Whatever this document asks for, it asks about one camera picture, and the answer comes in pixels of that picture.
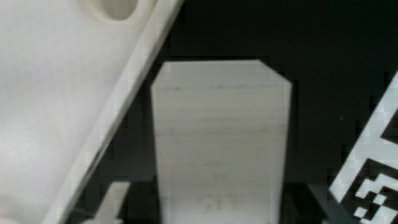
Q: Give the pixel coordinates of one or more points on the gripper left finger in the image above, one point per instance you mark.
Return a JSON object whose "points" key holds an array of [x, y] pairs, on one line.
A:
{"points": [[106, 214]]}

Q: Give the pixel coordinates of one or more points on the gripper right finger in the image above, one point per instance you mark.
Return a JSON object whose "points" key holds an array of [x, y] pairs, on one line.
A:
{"points": [[336, 216]]}

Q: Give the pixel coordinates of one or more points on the white leg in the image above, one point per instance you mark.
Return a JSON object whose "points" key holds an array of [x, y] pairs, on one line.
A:
{"points": [[220, 116]]}

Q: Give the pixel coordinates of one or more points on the white square desk top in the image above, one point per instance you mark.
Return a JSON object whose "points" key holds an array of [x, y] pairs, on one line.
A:
{"points": [[78, 45]]}

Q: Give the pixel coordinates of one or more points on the white flat base tag plate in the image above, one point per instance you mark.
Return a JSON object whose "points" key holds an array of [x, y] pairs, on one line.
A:
{"points": [[364, 186]]}

